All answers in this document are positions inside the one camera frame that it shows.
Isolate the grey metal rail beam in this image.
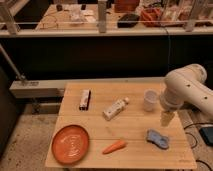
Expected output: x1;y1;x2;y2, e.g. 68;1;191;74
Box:
9;77;164;99

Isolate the white plastic bottle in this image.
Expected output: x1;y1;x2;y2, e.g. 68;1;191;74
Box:
103;97;129;121

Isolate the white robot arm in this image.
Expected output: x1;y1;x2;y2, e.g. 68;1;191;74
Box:
159;64;213;126

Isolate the white plastic cup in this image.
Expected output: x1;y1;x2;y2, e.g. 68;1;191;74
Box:
143;89;158;112

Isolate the orange carrot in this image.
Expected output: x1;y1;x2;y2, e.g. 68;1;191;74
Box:
102;140;127;154

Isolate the black bag on shelf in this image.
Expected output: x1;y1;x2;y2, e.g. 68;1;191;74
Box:
117;13;139;28

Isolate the black device on floor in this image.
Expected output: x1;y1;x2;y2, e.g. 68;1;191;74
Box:
199;126;213;146

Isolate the orange ceramic bowl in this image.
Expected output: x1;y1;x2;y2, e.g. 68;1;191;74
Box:
51;125;89;165

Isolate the orange object on shelf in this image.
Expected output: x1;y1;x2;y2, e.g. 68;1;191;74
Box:
140;8;161;27

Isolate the blue crumpled cloth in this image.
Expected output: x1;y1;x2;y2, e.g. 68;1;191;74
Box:
146;129;169;150

